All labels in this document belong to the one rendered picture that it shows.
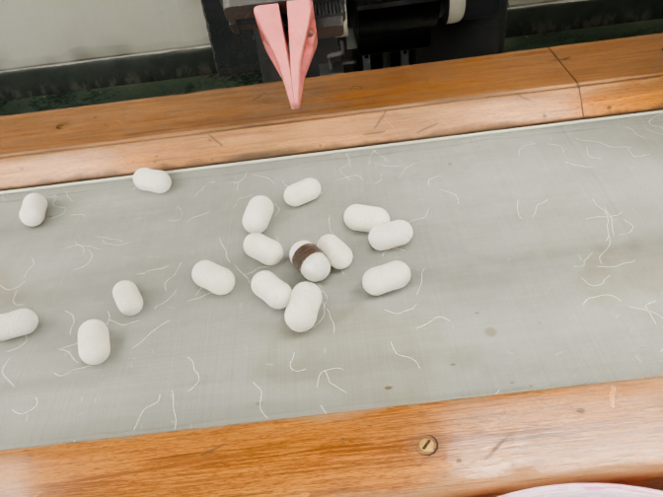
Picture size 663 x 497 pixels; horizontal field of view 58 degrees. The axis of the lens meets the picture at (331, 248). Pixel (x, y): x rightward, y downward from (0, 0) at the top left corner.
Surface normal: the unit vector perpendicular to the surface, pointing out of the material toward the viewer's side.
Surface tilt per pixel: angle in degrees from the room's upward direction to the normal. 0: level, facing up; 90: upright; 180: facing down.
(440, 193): 0
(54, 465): 0
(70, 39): 89
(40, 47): 88
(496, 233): 0
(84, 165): 45
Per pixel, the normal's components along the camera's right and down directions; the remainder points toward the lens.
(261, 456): -0.11, -0.75
